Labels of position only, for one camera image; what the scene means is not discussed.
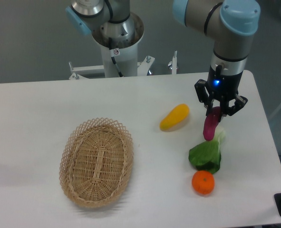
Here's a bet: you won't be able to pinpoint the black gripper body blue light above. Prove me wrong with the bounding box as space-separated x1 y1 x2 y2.
207 65 243 106

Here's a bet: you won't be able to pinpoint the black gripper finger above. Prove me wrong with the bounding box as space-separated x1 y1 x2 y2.
194 79 215 116
218 95 248 122

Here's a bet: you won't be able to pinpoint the purple sweet potato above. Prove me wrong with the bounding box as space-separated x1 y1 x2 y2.
203 106 221 141

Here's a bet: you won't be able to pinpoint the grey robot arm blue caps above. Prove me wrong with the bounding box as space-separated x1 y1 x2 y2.
66 0 261 119

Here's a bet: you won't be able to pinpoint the yellow mango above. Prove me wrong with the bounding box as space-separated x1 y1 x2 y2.
159 104 190 131

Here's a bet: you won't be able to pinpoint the green bok choy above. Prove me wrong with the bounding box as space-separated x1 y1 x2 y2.
188 126 226 174

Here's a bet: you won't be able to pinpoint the orange tangerine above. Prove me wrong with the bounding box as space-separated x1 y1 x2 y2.
191 171 215 195

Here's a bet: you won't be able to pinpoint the woven wicker basket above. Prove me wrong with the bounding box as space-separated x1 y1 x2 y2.
59 118 134 208

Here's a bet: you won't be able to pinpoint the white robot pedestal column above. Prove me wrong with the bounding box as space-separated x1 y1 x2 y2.
92 12 144 65

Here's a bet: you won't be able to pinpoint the black cable on pedestal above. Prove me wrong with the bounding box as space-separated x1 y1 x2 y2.
108 37 124 78

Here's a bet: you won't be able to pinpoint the white metal base frame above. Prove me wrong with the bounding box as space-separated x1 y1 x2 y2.
68 50 180 80

